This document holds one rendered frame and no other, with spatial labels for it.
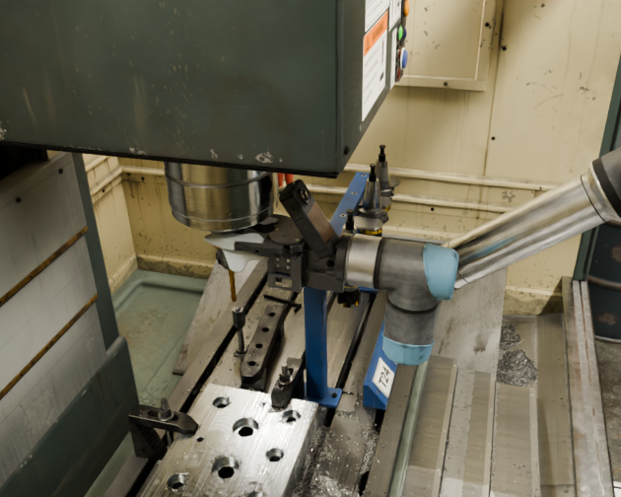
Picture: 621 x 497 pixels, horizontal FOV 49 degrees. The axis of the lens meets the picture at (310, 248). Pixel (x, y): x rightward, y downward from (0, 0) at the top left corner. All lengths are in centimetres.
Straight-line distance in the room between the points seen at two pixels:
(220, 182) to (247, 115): 14
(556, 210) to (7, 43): 75
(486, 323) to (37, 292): 119
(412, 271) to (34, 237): 73
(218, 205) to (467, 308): 120
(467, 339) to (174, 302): 101
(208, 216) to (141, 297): 152
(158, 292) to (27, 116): 156
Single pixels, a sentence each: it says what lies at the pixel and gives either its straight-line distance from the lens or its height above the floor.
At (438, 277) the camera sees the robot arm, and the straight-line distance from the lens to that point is 93.
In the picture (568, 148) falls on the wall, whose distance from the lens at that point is 196.
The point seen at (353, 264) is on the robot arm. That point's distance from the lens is 94.
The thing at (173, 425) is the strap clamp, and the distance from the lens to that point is 130.
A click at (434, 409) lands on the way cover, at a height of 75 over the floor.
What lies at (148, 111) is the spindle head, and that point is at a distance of 84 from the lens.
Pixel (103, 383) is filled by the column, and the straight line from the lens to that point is 170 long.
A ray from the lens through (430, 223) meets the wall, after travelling 208.
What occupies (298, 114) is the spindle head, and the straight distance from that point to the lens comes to 77.
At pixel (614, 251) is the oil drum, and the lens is 307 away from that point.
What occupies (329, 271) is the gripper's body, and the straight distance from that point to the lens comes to 99.
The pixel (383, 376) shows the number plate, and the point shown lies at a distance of 148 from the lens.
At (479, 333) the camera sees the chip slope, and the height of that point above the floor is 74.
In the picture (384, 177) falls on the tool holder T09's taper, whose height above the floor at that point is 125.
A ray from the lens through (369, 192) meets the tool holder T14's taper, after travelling 147.
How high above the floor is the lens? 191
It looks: 30 degrees down
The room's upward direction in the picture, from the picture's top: 1 degrees counter-clockwise
